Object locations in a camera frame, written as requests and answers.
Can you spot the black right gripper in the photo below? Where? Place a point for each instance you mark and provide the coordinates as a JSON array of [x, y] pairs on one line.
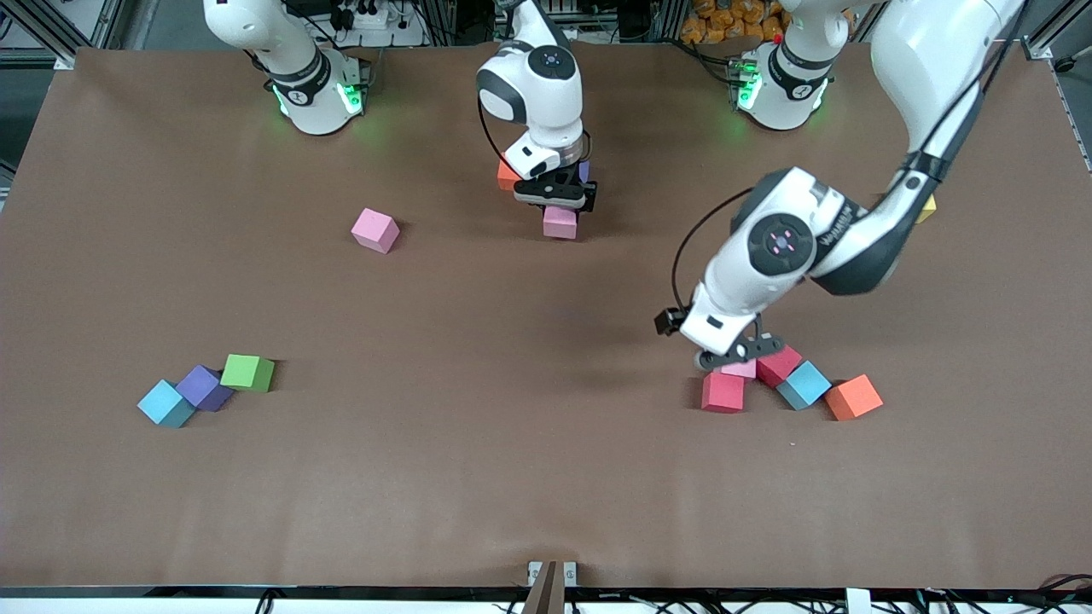
[[585, 197]]

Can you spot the pink foam cube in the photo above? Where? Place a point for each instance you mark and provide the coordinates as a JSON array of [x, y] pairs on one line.
[[740, 370], [560, 225], [375, 230]]

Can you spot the orange foam cube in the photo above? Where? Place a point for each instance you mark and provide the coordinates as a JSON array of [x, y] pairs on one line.
[[507, 175], [853, 397]]

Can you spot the red foam cube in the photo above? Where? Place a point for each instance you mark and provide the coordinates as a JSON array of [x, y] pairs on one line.
[[781, 368], [723, 392]]

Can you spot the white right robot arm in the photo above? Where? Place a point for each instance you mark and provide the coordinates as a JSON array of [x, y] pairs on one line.
[[546, 102]]

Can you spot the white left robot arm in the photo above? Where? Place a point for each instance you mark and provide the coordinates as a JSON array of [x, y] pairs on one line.
[[734, 298]]

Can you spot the orange snack bags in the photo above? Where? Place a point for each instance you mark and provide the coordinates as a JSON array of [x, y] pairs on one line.
[[729, 21]]

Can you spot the white power strip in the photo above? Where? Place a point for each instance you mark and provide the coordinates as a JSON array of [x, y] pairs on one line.
[[388, 36]]

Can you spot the blue foam cube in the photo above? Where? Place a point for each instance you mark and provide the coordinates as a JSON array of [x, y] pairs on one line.
[[802, 385], [165, 403]]

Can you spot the table cover sheet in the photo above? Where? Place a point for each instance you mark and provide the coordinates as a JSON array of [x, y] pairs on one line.
[[546, 477]]

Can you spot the yellow foam cube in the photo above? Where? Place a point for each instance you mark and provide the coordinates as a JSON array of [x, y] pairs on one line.
[[928, 209]]

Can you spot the green foam cube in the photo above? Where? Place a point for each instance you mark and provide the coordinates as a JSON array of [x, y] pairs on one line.
[[248, 373]]

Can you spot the small white box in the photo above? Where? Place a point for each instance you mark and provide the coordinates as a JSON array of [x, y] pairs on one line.
[[857, 601]]

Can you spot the silver metal bracket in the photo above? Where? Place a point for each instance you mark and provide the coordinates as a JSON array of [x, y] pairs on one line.
[[533, 571]]

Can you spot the brown wooden post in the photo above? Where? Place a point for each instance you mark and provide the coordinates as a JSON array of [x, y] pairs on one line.
[[546, 597]]

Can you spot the aluminium frame profile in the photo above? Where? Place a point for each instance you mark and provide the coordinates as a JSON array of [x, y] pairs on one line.
[[1058, 26], [43, 34]]

